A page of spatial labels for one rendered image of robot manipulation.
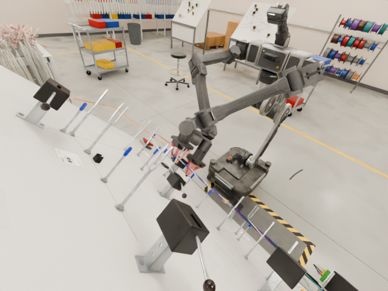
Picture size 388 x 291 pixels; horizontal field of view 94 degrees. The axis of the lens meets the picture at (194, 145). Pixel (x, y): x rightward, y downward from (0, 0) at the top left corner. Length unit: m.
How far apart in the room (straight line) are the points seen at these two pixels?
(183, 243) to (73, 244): 0.12
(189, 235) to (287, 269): 0.33
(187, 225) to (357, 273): 2.27
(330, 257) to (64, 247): 2.26
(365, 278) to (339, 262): 0.20
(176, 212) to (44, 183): 0.18
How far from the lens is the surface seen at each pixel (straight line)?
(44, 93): 0.44
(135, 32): 7.75
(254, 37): 5.45
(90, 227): 0.29
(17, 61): 1.22
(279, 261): 0.53
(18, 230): 0.25
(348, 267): 2.42
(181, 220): 0.25
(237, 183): 2.03
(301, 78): 0.85
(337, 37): 6.89
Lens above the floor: 1.76
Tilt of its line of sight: 41 degrees down
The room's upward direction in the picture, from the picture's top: 7 degrees clockwise
